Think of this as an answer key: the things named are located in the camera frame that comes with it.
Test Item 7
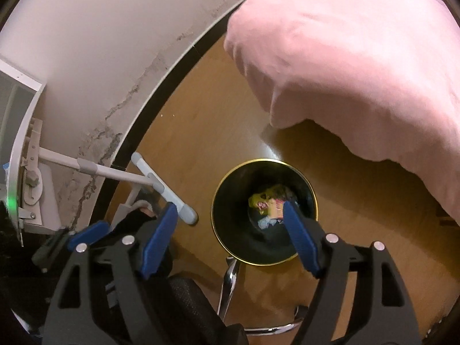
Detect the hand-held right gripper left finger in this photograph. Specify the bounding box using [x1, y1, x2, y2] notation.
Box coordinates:
[42, 203, 180, 345]

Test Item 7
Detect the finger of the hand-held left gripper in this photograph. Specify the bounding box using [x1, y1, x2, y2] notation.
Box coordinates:
[66, 221, 110, 251]

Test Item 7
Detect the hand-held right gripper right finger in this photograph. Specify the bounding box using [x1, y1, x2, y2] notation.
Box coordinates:
[283, 200, 422, 345]

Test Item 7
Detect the black trash bin gold rim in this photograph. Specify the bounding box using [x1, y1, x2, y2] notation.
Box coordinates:
[211, 158, 319, 267]

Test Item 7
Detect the light blue crumpled paper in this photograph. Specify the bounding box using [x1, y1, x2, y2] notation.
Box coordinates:
[257, 216, 286, 231]

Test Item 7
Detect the yellow wrapper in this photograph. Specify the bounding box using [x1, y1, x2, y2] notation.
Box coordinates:
[248, 184, 288, 220]

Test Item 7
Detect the black mesh office chair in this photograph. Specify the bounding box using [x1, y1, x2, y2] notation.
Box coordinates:
[104, 255, 310, 345]

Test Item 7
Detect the white shelf unit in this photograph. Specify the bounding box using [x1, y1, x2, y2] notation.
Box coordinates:
[0, 55, 63, 236]

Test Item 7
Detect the pink blanket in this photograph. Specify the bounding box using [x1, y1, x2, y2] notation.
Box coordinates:
[223, 0, 460, 228]

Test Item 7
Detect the white metal tube frame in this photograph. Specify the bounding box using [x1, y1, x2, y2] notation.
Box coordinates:
[36, 147, 199, 226]

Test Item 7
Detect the wooden bed frame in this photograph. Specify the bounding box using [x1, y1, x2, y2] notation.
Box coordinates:
[434, 210, 460, 228]

